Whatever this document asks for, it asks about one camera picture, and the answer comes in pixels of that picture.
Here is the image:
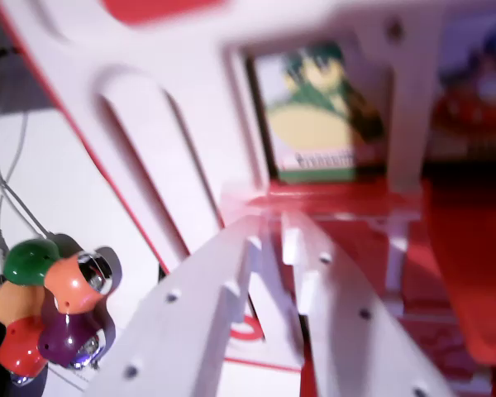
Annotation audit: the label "red board flap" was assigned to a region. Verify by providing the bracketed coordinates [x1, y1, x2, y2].
[246, 179, 423, 221]
[422, 176, 496, 367]

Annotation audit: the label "multicoloured ball usb hub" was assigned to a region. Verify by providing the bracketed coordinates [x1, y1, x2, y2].
[0, 237, 123, 386]

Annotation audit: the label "red and white game board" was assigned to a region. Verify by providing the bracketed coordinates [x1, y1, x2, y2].
[0, 0, 496, 397]

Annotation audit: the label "picture card green yellow figure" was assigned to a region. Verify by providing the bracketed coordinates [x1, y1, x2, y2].
[250, 40, 389, 185]

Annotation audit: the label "picture card blue hat figure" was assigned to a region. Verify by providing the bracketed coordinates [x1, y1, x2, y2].
[432, 12, 496, 163]

